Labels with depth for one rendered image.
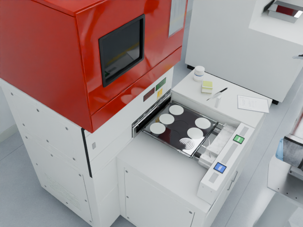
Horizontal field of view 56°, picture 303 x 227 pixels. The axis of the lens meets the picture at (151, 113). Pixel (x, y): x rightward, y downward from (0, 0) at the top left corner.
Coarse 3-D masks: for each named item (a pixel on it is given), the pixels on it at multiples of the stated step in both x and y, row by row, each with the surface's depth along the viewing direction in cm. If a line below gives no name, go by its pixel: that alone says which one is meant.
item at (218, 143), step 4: (220, 132) 186; (224, 132) 186; (228, 132) 187; (216, 136) 184; (220, 136) 184; (224, 136) 184; (228, 136) 184; (216, 140) 181; (220, 140) 181; (224, 140) 182; (228, 140) 182; (212, 144) 179; (216, 144) 179; (220, 144) 179; (224, 144) 179; (216, 148) 176; (220, 148) 176; (208, 156) 172; (212, 156) 172; (200, 160) 169; (200, 164) 170; (204, 164) 168; (208, 168) 167
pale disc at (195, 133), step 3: (189, 129) 184; (192, 129) 185; (195, 129) 185; (198, 129) 185; (189, 132) 182; (192, 132) 183; (195, 132) 183; (198, 132) 183; (201, 132) 183; (189, 135) 181; (192, 135) 181; (195, 135) 181; (198, 135) 181; (201, 135) 181; (192, 138) 179; (195, 138) 179; (198, 138) 179
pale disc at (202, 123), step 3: (198, 120) 191; (201, 120) 191; (204, 120) 191; (207, 120) 191; (195, 123) 188; (198, 123) 189; (201, 123) 189; (204, 123) 189; (207, 123) 189; (198, 126) 187; (201, 126) 187; (204, 126) 187; (207, 126) 187
